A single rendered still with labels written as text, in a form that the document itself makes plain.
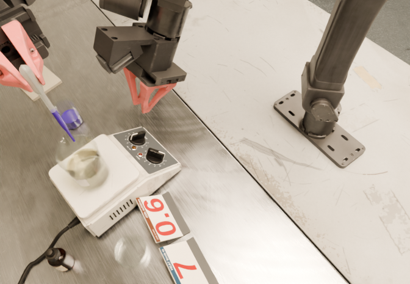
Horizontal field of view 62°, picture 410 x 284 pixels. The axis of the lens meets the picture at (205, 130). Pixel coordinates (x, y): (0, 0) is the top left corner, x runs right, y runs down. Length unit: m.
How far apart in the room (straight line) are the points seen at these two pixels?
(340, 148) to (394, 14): 2.03
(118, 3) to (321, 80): 0.34
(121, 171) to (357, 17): 0.43
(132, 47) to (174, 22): 0.07
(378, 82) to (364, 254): 0.40
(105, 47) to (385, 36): 2.16
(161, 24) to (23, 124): 0.45
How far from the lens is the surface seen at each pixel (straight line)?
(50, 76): 0.93
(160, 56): 0.54
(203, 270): 0.62
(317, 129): 0.71
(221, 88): 0.80
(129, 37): 0.51
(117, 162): 0.62
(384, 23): 2.60
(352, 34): 0.55
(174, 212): 0.65
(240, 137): 0.72
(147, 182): 0.62
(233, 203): 0.65
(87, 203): 0.60
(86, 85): 0.88
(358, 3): 0.52
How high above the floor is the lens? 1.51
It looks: 56 degrees down
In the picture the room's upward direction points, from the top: 5 degrees counter-clockwise
